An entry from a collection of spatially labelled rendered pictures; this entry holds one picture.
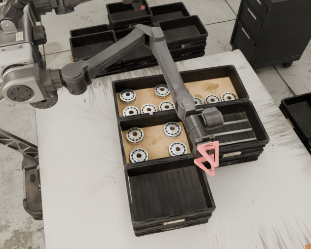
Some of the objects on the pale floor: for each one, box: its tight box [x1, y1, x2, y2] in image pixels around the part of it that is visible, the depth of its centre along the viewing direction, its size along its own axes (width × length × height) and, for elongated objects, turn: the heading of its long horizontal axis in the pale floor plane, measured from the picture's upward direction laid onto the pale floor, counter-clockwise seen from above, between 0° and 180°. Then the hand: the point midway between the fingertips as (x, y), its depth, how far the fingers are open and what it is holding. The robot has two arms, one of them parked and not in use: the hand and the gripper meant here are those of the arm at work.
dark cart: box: [230, 0, 311, 71], centre depth 287 cm, size 60×45×90 cm
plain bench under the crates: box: [35, 49, 311, 249], centre depth 205 cm, size 160×160×70 cm
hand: (213, 169), depth 90 cm, fingers open, 6 cm apart
